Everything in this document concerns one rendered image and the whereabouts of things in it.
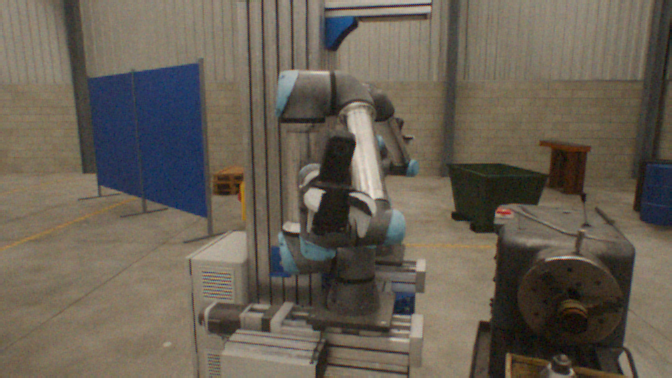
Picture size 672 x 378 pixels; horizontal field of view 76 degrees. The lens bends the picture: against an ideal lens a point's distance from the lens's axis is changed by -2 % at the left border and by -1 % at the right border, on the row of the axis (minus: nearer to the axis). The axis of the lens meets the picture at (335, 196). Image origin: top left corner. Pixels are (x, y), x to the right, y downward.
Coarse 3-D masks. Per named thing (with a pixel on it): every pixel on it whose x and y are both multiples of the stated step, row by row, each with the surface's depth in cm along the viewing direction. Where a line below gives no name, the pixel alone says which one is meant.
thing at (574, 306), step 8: (560, 304) 137; (568, 304) 135; (576, 304) 134; (560, 312) 135; (568, 312) 132; (576, 312) 131; (584, 312) 132; (560, 320) 134; (568, 320) 137; (576, 320) 137; (584, 320) 130; (568, 328) 133; (576, 328) 133; (584, 328) 131
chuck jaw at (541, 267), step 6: (540, 264) 147; (546, 264) 145; (540, 270) 146; (546, 270) 142; (540, 276) 143; (546, 276) 142; (552, 276) 141; (546, 282) 142; (552, 282) 142; (558, 282) 141; (552, 288) 140; (558, 288) 139; (564, 288) 143; (552, 294) 140; (558, 294) 139; (564, 294) 137; (558, 300) 138; (564, 300) 138
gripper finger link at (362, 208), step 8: (352, 200) 66; (360, 200) 63; (368, 200) 63; (352, 208) 68; (360, 208) 63; (368, 208) 61; (376, 208) 62; (352, 216) 68; (360, 216) 66; (368, 216) 63; (360, 224) 66; (368, 224) 64; (360, 232) 66
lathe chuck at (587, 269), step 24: (528, 264) 154; (552, 264) 144; (576, 264) 142; (600, 264) 142; (528, 288) 149; (576, 288) 143; (600, 288) 140; (528, 312) 150; (552, 312) 147; (576, 336) 146; (600, 336) 143
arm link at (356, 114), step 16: (336, 80) 107; (352, 80) 108; (352, 96) 106; (368, 96) 108; (336, 112) 110; (352, 112) 105; (368, 112) 106; (352, 128) 103; (368, 128) 103; (368, 144) 100; (352, 160) 100; (368, 160) 98; (352, 176) 99; (368, 176) 96; (368, 192) 94; (384, 192) 95; (384, 208) 92; (384, 224) 90; (400, 224) 90; (368, 240) 90; (384, 240) 90; (400, 240) 92
